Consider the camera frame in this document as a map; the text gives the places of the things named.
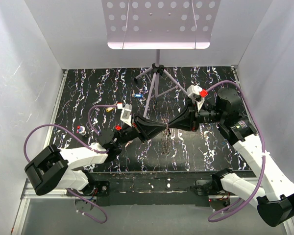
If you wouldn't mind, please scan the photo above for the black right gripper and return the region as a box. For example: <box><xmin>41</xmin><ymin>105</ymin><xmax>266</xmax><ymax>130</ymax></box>
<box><xmin>168</xmin><ymin>99</ymin><xmax>225</xmax><ymax>132</ymax></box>

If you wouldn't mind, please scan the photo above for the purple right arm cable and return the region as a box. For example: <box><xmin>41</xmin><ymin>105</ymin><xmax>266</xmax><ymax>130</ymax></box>
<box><xmin>207</xmin><ymin>80</ymin><xmax>267</xmax><ymax>223</ymax></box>

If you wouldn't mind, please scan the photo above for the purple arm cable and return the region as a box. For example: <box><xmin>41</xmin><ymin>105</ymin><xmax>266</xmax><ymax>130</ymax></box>
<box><xmin>207</xmin><ymin>80</ymin><xmax>267</xmax><ymax>223</ymax></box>
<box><xmin>23</xmin><ymin>104</ymin><xmax>118</xmax><ymax>224</ymax></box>

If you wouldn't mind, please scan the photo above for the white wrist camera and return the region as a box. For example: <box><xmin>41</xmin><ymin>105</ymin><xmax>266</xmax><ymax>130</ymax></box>
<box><xmin>117</xmin><ymin>103</ymin><xmax>132</xmax><ymax>126</ymax></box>
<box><xmin>187</xmin><ymin>85</ymin><xmax>208</xmax><ymax>112</ymax></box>

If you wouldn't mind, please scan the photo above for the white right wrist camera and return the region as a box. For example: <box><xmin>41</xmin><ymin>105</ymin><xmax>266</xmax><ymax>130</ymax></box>
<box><xmin>187</xmin><ymin>85</ymin><xmax>208</xmax><ymax>112</ymax></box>

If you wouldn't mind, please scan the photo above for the white perforated music stand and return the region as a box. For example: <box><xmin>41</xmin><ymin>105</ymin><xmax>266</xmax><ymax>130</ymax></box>
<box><xmin>101</xmin><ymin>0</ymin><xmax>222</xmax><ymax>130</ymax></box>

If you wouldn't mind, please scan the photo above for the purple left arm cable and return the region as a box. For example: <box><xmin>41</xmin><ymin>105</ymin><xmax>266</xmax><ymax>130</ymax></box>
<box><xmin>23</xmin><ymin>104</ymin><xmax>118</xmax><ymax>224</ymax></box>

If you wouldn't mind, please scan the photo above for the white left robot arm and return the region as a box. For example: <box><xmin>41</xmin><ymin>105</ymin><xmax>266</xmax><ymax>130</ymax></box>
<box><xmin>24</xmin><ymin>115</ymin><xmax>168</xmax><ymax>196</ymax></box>

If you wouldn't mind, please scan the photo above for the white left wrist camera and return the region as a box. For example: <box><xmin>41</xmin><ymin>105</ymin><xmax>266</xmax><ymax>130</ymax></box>
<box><xmin>117</xmin><ymin>103</ymin><xmax>132</xmax><ymax>126</ymax></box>

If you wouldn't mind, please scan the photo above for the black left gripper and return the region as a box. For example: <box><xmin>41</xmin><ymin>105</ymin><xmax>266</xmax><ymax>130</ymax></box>
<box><xmin>114</xmin><ymin>113</ymin><xmax>167</xmax><ymax>147</ymax></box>

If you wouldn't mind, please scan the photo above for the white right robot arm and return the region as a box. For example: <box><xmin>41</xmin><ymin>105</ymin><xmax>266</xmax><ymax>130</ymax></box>
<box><xmin>169</xmin><ymin>85</ymin><xmax>294</xmax><ymax>227</ymax></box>

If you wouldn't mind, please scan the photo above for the key with yellow tag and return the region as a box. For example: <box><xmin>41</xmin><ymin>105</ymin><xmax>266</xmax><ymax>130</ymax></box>
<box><xmin>106</xmin><ymin>107</ymin><xmax>115</xmax><ymax>112</ymax></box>

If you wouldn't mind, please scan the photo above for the key with blue tag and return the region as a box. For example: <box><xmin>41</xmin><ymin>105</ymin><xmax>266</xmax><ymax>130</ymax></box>
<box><xmin>131</xmin><ymin>90</ymin><xmax>144</xmax><ymax>98</ymax></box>

